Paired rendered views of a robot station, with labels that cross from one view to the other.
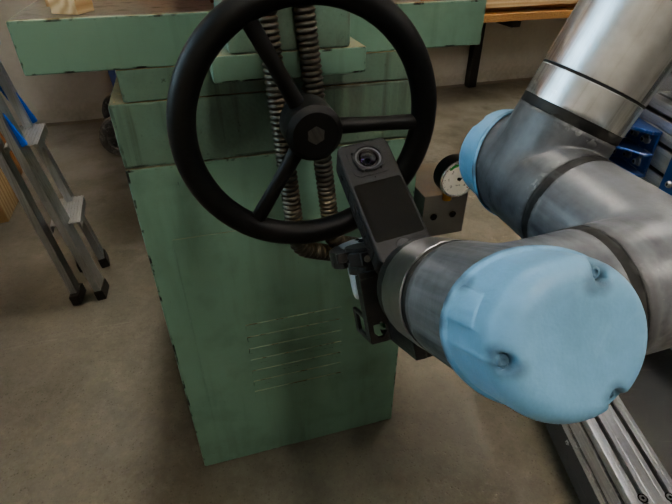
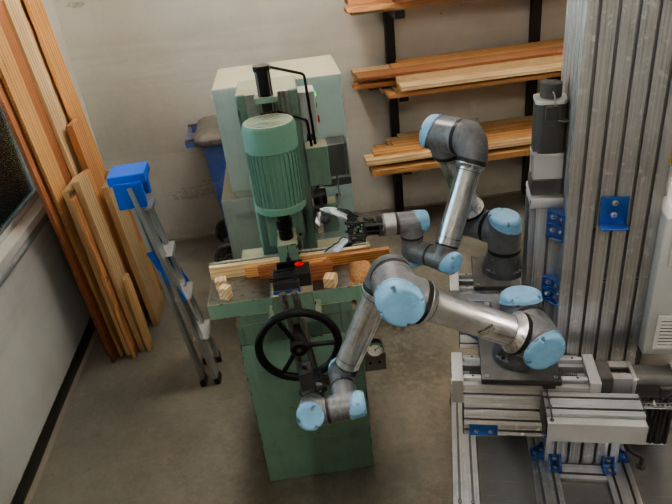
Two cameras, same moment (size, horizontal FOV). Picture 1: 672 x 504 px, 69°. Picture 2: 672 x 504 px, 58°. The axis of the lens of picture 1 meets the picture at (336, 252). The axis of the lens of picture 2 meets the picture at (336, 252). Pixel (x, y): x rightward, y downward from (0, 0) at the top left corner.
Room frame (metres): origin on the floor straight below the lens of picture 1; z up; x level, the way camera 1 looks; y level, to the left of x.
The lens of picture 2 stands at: (-1.01, -0.52, 2.03)
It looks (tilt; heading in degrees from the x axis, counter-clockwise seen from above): 29 degrees down; 14
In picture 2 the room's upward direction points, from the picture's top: 7 degrees counter-clockwise
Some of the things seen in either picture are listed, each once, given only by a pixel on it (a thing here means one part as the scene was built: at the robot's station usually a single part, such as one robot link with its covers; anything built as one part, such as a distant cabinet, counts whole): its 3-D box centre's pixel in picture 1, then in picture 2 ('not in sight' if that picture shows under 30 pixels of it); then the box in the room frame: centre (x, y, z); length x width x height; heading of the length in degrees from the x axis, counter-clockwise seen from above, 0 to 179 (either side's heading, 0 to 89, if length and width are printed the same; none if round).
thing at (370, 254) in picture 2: not in sight; (317, 262); (0.85, 0.03, 0.92); 0.54 x 0.02 x 0.04; 106
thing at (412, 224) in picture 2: not in sight; (411, 222); (0.77, -0.33, 1.12); 0.11 x 0.08 x 0.09; 106
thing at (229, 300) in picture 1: (268, 247); (307, 364); (0.94, 0.16, 0.36); 0.58 x 0.45 x 0.71; 16
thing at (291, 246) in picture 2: not in sight; (288, 246); (0.85, 0.13, 0.99); 0.14 x 0.07 x 0.09; 16
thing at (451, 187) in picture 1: (452, 179); (374, 348); (0.70, -0.19, 0.65); 0.06 x 0.04 x 0.08; 106
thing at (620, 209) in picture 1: (642, 257); (345, 402); (0.23, -0.18, 0.83); 0.11 x 0.11 x 0.08; 16
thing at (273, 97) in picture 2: not in sight; (264, 90); (0.96, 0.16, 1.54); 0.08 x 0.08 x 0.17; 16
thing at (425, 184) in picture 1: (430, 198); (373, 352); (0.76, -0.17, 0.58); 0.12 x 0.08 x 0.08; 16
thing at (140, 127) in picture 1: (251, 70); (295, 285); (0.94, 0.16, 0.76); 0.57 x 0.45 x 0.09; 16
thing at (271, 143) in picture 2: not in sight; (274, 165); (0.83, 0.12, 1.32); 0.18 x 0.18 x 0.31
